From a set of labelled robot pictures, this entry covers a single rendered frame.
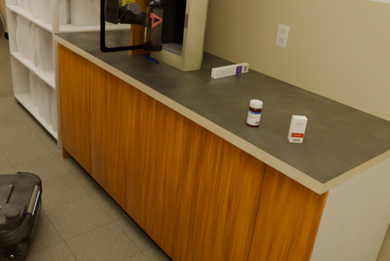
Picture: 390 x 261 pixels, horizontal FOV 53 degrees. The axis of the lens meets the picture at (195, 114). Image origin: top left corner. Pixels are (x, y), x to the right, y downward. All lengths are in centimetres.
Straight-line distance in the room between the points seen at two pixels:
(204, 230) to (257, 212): 36
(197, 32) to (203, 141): 68
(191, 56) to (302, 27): 57
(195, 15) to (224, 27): 44
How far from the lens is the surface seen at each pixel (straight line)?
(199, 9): 201
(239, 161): 145
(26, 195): 230
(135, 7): 184
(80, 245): 230
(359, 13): 189
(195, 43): 204
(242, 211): 152
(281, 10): 212
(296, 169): 124
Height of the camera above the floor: 152
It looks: 23 degrees down
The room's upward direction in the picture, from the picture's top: 6 degrees clockwise
